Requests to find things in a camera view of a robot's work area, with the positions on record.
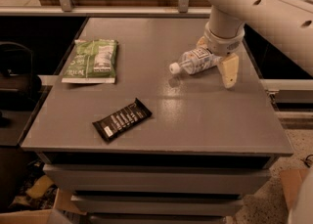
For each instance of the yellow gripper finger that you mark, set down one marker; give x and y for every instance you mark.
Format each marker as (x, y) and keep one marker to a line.
(201, 43)
(228, 68)

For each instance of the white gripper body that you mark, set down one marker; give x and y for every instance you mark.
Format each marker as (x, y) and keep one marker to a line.
(224, 44)

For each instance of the clear blue-label plastic bottle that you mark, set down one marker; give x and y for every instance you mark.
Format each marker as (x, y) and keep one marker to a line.
(195, 61)

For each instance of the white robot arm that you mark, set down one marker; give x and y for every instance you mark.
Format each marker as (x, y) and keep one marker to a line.
(286, 24)

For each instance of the green jalapeno chip bag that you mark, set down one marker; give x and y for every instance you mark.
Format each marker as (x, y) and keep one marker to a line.
(93, 62)

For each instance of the grey drawer cabinet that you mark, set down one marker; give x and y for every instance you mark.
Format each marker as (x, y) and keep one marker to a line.
(203, 149)

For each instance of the black snack bar wrapper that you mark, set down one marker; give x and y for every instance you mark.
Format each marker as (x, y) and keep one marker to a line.
(115, 124)

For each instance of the cardboard box right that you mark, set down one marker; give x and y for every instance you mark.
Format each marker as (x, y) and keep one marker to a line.
(291, 181)

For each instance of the cardboard box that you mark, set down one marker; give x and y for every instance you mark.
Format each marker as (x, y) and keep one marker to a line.
(291, 181)
(64, 211)

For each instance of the black chair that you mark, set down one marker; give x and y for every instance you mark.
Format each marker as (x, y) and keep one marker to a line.
(19, 84)

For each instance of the cardboard box bottom left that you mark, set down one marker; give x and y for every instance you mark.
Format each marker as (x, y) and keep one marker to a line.
(64, 211)

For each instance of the yellow foam scrap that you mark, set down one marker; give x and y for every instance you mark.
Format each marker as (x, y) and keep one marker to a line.
(40, 187)

